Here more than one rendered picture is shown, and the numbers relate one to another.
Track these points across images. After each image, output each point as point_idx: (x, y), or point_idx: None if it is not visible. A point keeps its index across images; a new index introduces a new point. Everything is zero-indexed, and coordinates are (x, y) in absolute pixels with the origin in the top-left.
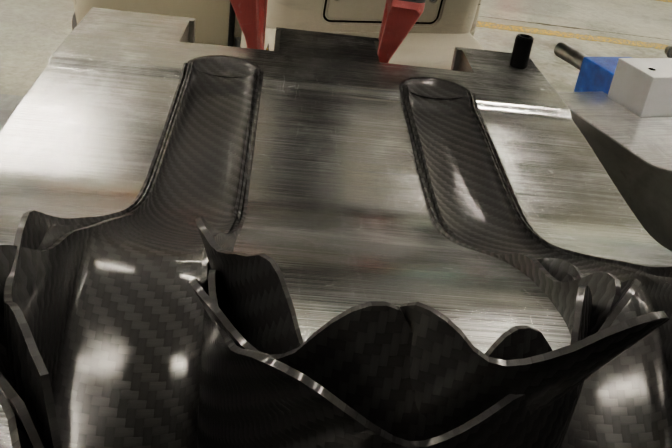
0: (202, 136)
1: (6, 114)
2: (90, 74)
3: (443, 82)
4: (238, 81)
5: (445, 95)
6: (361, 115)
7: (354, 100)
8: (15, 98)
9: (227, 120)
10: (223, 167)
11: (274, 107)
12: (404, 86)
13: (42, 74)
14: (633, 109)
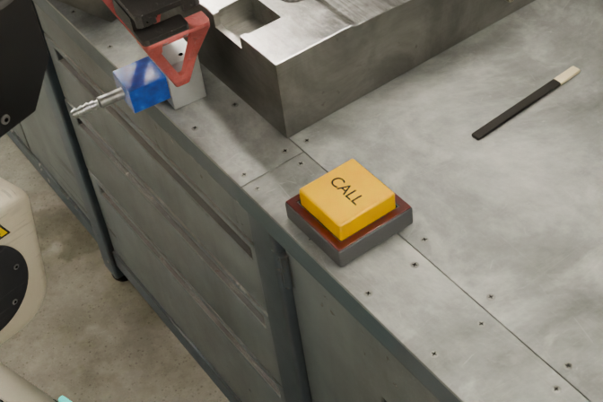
0: None
1: (296, 193)
2: (347, 12)
3: None
4: None
5: None
6: None
7: None
8: (273, 209)
9: None
10: None
11: None
12: None
13: (365, 19)
14: None
